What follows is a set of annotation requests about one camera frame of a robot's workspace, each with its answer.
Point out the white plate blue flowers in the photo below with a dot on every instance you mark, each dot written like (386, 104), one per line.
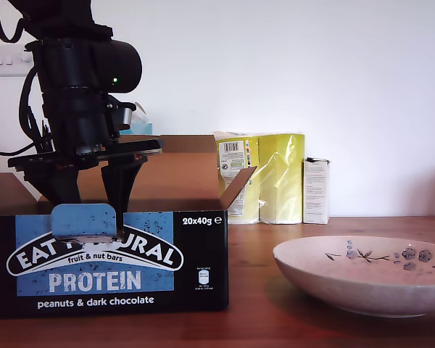
(348, 286)

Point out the white wall switch plate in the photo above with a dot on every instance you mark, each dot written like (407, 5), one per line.
(3, 61)

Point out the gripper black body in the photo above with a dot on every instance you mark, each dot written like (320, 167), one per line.
(79, 123)

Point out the black blue snackbar carton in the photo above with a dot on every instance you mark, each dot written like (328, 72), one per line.
(203, 253)

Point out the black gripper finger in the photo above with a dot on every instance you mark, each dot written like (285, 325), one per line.
(58, 188)
(119, 181)

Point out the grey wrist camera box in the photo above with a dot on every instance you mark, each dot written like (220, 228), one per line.
(127, 116)

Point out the white printed carton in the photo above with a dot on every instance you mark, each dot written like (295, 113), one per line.
(315, 192)

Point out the teal tissue box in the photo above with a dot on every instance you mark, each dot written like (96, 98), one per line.
(143, 127)

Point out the yellow paper roll pack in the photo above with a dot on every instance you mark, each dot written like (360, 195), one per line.
(279, 181)

